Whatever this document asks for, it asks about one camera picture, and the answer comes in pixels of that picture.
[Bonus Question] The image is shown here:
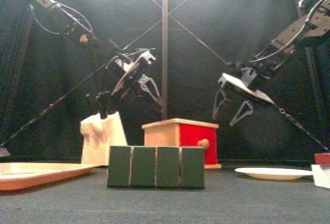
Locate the wooden drawer box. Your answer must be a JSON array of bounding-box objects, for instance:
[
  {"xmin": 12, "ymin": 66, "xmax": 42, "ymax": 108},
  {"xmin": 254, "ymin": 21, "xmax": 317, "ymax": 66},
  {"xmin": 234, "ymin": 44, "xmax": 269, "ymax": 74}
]
[{"xmin": 140, "ymin": 117, "xmax": 223, "ymax": 170}]

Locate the red drawer with wooden knob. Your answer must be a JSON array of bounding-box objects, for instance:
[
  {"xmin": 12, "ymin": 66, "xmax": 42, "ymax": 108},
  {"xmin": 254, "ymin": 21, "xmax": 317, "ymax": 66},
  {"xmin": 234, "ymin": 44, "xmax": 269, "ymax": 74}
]
[{"xmin": 178, "ymin": 124, "xmax": 219, "ymax": 166}]

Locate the white knife block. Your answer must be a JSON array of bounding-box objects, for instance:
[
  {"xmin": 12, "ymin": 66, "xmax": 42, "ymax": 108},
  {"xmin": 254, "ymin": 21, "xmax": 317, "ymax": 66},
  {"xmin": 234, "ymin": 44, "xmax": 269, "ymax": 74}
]
[{"xmin": 79, "ymin": 111, "xmax": 128, "ymax": 167}]

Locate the white plate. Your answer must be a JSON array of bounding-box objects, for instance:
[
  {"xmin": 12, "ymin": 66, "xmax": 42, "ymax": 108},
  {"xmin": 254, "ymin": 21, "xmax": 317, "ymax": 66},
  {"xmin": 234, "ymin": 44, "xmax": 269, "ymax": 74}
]
[{"xmin": 234, "ymin": 166, "xmax": 314, "ymax": 182}]

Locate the green wooden block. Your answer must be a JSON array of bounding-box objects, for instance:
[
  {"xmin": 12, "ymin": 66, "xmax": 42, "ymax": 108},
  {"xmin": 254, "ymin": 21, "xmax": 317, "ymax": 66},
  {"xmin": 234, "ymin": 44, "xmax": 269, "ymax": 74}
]
[
  {"xmin": 106, "ymin": 145, "xmax": 131, "ymax": 188},
  {"xmin": 179, "ymin": 146, "xmax": 206, "ymax": 190},
  {"xmin": 155, "ymin": 146, "xmax": 182, "ymax": 189},
  {"xmin": 130, "ymin": 146, "xmax": 158, "ymax": 189}
]

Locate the red block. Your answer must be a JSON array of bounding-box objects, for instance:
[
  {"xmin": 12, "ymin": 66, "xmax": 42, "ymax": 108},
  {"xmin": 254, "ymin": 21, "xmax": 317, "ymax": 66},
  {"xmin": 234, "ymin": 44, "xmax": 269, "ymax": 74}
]
[{"xmin": 313, "ymin": 153, "xmax": 330, "ymax": 165}]

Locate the small red and white cup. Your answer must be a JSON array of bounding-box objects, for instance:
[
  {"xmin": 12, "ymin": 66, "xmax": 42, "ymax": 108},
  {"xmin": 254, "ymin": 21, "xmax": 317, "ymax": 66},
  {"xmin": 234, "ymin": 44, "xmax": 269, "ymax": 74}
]
[{"xmin": 311, "ymin": 163, "xmax": 330, "ymax": 189}]

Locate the beige plastic tray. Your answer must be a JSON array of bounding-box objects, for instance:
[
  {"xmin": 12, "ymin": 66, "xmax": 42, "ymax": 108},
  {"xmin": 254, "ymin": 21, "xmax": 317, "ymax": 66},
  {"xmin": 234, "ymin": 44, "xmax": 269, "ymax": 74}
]
[{"xmin": 0, "ymin": 161, "xmax": 102, "ymax": 192}]

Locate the black knife handle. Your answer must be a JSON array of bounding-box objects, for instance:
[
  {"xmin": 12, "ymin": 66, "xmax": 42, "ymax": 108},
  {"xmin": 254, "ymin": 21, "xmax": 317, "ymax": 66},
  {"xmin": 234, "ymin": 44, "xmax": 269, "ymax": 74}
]
[
  {"xmin": 94, "ymin": 92, "xmax": 108, "ymax": 120},
  {"xmin": 104, "ymin": 90, "xmax": 119, "ymax": 115}
]

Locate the grey vertical frame pole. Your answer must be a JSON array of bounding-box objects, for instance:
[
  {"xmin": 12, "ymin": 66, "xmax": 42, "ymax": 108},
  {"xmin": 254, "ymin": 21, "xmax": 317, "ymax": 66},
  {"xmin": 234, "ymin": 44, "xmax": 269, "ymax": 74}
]
[{"xmin": 162, "ymin": 0, "xmax": 170, "ymax": 121}]

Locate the dark frame post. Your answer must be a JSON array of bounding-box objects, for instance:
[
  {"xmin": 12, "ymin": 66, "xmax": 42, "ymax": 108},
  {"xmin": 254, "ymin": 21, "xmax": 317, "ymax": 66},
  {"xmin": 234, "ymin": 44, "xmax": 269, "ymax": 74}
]
[{"xmin": 290, "ymin": 0, "xmax": 325, "ymax": 123}]

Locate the white right arm cable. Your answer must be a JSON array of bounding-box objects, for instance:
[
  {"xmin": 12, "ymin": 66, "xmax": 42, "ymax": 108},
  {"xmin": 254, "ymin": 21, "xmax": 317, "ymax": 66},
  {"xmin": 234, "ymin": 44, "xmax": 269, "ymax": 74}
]
[{"xmin": 249, "ymin": 0, "xmax": 330, "ymax": 64}]

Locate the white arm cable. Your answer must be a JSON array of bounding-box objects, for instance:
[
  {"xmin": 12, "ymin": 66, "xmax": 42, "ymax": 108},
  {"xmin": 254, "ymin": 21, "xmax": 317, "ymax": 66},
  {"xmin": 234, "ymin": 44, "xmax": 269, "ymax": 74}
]
[
  {"xmin": 249, "ymin": 0, "xmax": 330, "ymax": 64},
  {"xmin": 28, "ymin": 1, "xmax": 94, "ymax": 37}
]

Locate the thin cross brace wire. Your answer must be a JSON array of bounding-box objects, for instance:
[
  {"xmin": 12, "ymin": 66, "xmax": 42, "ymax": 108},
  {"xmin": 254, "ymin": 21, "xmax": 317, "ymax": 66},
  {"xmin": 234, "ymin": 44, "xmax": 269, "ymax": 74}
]
[
  {"xmin": 126, "ymin": 0, "xmax": 330, "ymax": 154},
  {"xmin": 0, "ymin": 0, "xmax": 217, "ymax": 148}
]

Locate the white left arm cable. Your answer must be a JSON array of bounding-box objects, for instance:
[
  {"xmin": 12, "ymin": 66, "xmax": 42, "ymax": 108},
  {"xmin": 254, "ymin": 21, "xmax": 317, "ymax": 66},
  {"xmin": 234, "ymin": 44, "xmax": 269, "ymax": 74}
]
[{"xmin": 28, "ymin": 1, "xmax": 94, "ymax": 37}]

